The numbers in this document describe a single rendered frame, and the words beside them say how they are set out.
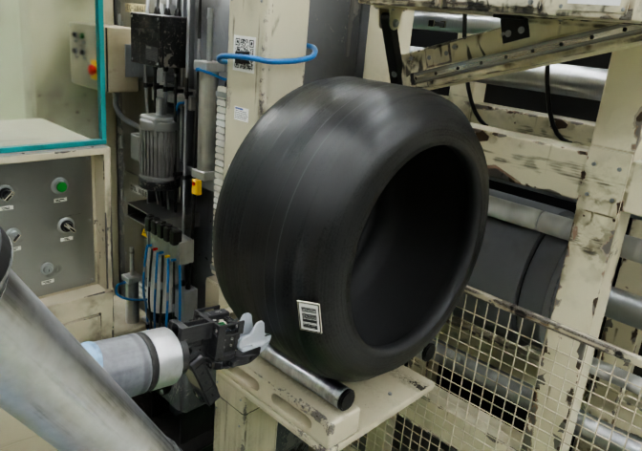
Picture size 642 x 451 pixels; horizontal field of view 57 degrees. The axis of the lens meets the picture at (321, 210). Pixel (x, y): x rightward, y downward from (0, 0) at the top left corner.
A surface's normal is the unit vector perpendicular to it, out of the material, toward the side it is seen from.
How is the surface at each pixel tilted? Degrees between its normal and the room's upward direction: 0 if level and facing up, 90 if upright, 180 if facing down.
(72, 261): 90
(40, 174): 90
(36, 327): 80
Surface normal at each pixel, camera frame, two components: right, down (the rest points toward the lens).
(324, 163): -0.29, -0.37
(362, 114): -0.06, -0.65
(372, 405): 0.08, -0.95
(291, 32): 0.71, 0.27
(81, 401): 0.85, 0.30
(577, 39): -0.69, 0.16
